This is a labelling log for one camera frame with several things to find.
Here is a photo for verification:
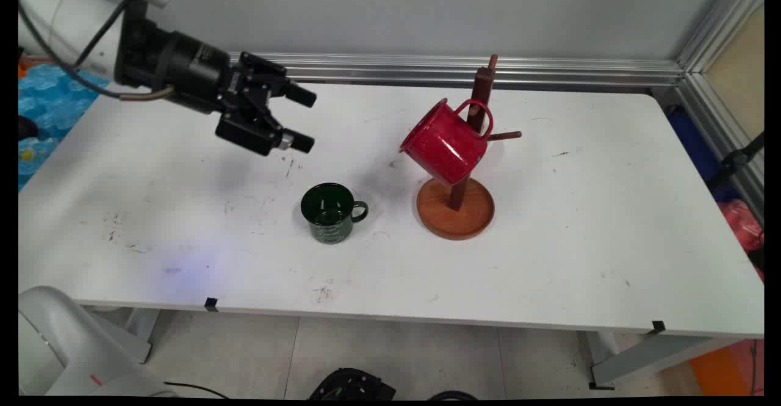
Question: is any blue plastic bubble sheet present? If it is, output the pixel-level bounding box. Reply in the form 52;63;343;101
18;64;112;190

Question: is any aluminium frame rail slanted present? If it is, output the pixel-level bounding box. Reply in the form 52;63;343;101
674;0;765;223

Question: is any beige wall panel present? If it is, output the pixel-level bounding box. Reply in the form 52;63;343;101
704;3;765;142

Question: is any wooden mug tree stand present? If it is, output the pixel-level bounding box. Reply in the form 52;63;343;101
417;54;523;241

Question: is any red plastic bag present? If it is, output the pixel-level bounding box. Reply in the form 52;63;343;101
717;198;765;281

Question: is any black floor cable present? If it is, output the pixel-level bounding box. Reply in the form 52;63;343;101
162;382;230;399

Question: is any black device on floor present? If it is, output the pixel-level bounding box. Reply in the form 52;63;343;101
308;368;397;401

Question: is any blue container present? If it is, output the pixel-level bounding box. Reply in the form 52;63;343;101
665;106;740;203

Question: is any dark green enamel mug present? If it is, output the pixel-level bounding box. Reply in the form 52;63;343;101
300;183;369;244

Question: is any grey table leg short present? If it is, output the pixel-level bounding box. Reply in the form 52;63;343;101
92;307;161;364

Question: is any orange floor mat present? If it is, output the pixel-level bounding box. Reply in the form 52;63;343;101
689;339;765;397

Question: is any red speckled enamel mug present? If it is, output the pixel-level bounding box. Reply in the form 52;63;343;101
399;98;494;187

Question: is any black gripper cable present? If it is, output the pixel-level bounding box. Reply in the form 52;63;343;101
18;0;176;101

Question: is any white rounded machine housing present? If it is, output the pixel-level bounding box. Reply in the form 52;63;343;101
18;286;179;397

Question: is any grey table leg long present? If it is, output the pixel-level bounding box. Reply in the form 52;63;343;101
588;332;736;390

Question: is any aluminium frame rail long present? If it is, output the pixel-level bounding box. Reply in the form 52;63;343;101
229;52;685;88

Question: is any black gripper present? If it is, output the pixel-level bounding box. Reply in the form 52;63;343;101
160;31;317;157

